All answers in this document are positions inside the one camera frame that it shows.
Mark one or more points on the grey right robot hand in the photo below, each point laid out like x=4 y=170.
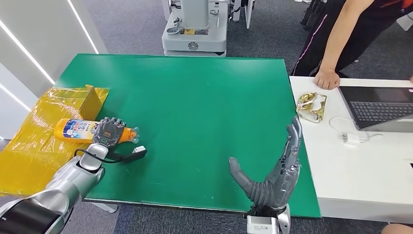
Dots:
x=277 y=187

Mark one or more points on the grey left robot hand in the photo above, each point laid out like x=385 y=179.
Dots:
x=109 y=132

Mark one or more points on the orange plastic bottle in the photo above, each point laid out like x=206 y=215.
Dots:
x=75 y=130

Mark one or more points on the person's forearm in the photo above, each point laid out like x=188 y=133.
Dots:
x=343 y=35

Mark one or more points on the white desk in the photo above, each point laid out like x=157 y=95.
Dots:
x=355 y=181

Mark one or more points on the yellow taped cardboard box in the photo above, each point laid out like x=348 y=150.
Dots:
x=29 y=161

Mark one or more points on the gold foil snack packet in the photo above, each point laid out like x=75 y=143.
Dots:
x=311 y=107

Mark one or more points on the white charger adapter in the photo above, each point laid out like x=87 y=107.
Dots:
x=350 y=138

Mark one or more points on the person's hand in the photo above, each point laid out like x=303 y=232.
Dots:
x=326 y=79

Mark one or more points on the dark grey laptop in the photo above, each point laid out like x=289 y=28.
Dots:
x=379 y=109

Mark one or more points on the grey wheeled robot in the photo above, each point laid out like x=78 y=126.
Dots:
x=193 y=35

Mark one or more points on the person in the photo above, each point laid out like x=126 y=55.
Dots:
x=324 y=42

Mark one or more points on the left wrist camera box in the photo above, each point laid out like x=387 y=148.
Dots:
x=135 y=155

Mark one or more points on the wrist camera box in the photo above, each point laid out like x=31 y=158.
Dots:
x=261 y=226
x=135 y=155

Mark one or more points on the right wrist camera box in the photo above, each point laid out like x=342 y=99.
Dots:
x=261 y=226

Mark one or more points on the white wall light strip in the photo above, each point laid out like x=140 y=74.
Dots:
x=14 y=97
x=82 y=27
x=28 y=53

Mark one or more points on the white stand frame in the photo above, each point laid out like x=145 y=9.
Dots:
x=248 y=14

